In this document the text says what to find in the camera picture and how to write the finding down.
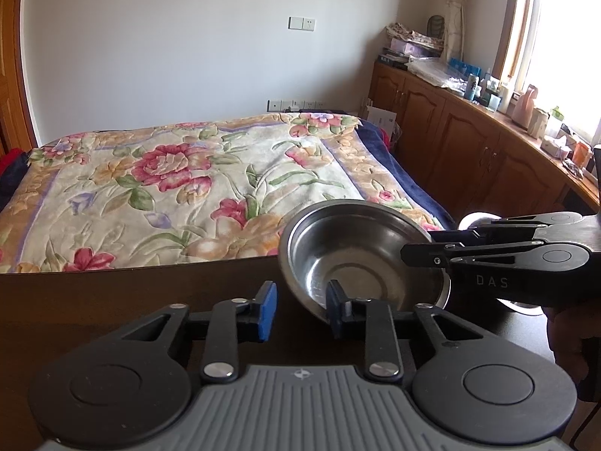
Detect small steel bowl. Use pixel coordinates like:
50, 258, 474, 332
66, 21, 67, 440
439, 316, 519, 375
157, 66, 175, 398
278, 200, 451, 322

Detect person right hand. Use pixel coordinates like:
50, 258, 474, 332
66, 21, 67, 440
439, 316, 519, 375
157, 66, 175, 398
543, 306, 600, 401

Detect wooden low cabinet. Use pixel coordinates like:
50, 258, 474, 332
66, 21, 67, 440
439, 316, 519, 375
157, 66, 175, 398
369, 62, 599, 220

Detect blue tube bottle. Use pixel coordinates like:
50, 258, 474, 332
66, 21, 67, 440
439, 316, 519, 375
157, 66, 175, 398
464, 73, 479, 101

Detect floral bedspread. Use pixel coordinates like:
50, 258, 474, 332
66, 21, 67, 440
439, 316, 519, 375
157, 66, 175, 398
1, 112, 455, 274

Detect white paper box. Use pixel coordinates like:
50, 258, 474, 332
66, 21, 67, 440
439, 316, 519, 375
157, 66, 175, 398
362, 105, 398, 145

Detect clear plastic bag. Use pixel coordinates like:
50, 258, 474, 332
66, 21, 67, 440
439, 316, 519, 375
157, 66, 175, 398
406, 58, 467, 94

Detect patterned curtain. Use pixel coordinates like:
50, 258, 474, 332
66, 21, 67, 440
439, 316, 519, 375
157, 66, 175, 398
443, 0, 467, 62

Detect red and navy pillows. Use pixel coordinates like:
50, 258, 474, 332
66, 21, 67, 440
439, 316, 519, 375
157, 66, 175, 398
0, 148, 30, 211

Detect wooden louvered wardrobe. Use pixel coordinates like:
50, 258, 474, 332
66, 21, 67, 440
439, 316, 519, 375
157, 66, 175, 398
0, 0, 38, 154

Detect wall outlet strip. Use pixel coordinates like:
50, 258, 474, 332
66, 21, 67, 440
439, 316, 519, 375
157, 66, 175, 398
266, 99, 326, 113

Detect wall light switch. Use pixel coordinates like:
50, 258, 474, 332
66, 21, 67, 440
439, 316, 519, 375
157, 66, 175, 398
288, 17, 316, 32

